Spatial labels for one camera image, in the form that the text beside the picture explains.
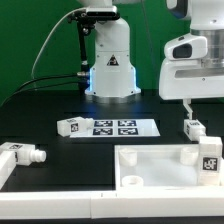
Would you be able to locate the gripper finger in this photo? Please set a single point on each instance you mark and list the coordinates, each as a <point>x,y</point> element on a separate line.
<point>187,106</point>

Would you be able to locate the marker tag sheet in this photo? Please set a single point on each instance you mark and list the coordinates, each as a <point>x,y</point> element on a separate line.
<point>121,128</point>

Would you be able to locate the white left fence bar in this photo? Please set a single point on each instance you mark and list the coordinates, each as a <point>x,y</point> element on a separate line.
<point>7,165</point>

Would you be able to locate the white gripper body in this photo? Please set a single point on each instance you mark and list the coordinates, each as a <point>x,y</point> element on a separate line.
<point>193,67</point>

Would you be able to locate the black camera stand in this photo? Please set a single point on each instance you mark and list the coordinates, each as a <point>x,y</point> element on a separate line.
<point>86,22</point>

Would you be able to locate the white square table top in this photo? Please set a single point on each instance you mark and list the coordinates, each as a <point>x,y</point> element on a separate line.
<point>142,167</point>

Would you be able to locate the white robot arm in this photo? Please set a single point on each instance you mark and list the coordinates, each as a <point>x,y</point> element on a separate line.
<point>112,77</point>

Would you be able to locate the white front fence bar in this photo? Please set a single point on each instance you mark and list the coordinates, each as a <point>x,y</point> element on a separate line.
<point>205,201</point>

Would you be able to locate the white fence bar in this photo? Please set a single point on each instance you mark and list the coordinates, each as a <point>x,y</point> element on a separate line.
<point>7,165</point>
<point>205,201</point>

